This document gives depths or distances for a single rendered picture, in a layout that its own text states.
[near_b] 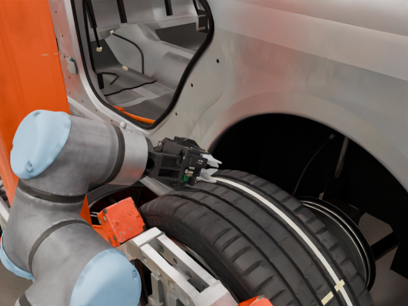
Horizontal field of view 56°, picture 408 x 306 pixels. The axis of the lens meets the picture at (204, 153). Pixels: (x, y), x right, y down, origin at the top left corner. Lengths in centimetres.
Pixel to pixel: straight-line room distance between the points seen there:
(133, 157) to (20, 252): 19
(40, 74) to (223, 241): 52
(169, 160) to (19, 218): 23
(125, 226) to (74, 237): 42
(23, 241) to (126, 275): 15
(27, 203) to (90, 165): 9
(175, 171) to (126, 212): 31
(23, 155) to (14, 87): 39
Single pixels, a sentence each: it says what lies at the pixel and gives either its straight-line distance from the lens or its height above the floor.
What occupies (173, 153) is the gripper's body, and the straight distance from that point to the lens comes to 63.
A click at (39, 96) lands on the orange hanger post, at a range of 92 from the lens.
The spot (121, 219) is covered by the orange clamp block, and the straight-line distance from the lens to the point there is 90.
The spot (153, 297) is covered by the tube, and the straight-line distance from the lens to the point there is 84.
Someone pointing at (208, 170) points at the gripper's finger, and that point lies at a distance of 74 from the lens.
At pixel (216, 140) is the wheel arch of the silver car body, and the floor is 114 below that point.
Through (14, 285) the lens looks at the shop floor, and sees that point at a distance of 242.
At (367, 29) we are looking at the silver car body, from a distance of 76.
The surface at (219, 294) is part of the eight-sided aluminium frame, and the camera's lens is 71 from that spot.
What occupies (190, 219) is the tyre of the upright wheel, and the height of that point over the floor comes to 117.
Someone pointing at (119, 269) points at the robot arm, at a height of 135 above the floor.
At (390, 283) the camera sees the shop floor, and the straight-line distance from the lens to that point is 242.
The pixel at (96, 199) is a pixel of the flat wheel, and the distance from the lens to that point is 199.
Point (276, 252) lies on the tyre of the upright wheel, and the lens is 74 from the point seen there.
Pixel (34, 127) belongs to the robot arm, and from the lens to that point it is 52.
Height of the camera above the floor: 167
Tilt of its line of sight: 31 degrees down
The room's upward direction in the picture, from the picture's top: straight up
